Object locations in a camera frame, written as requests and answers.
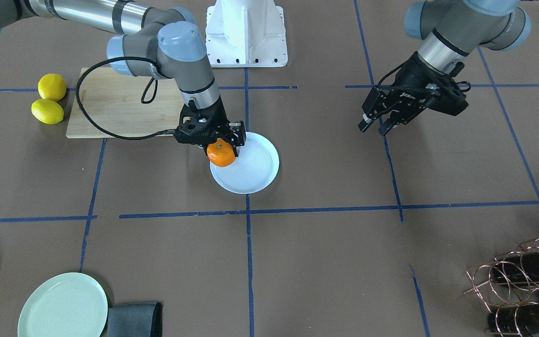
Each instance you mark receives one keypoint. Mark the dark grey folded cloth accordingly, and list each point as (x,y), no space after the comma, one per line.
(137,319)

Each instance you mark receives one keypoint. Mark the orange fruit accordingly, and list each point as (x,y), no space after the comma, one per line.
(223,155)

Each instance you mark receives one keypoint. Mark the bamboo cutting board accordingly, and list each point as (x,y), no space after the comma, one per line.
(113,101)

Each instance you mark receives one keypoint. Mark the yellow lemon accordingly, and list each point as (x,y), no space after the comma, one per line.
(52,87)
(47,111)

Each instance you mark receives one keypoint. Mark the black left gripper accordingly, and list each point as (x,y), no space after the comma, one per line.
(412,76)

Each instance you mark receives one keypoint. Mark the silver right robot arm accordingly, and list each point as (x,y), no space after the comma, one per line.
(154,43)

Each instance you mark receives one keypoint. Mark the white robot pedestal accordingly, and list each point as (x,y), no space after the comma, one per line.
(246,33)

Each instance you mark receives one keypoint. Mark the copper wire bottle rack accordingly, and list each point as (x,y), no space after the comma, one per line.
(508,287)

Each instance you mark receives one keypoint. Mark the light green plate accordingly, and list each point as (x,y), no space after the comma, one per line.
(68,305)

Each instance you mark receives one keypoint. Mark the light blue plate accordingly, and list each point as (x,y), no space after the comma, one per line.
(254,169)

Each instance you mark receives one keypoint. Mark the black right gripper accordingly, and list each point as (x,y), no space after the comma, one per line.
(217,115)

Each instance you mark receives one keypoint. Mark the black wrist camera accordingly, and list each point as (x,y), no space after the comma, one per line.
(449,96)

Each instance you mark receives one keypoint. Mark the dark wine bottle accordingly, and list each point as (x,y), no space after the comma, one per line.
(515,321)
(520,268)

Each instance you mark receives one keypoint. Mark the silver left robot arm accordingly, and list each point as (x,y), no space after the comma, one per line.
(449,30)

